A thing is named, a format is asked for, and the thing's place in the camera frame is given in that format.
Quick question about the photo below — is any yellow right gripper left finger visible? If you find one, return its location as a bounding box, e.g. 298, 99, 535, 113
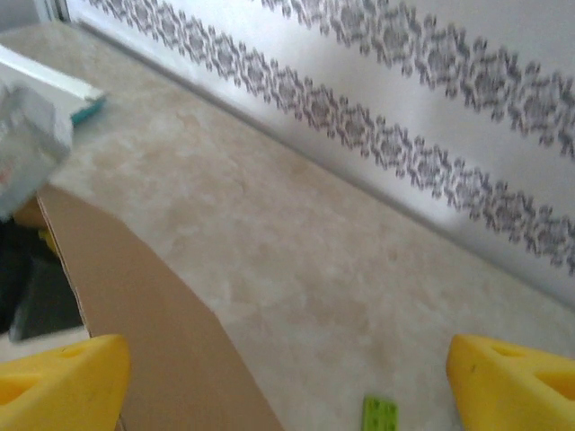
0, 334, 132, 431

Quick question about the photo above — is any green toy brick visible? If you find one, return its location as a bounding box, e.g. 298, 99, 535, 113
362, 394, 400, 431

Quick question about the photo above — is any brown cardboard box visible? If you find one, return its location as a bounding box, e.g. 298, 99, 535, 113
13, 183, 285, 431

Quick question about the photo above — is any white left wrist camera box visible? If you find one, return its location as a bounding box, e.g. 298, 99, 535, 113
0, 84, 75, 222

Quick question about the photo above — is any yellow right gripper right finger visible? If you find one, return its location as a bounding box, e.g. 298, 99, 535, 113
444, 334, 575, 431

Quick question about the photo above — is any white and teal paper box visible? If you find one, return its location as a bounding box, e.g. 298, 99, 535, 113
0, 43, 109, 128

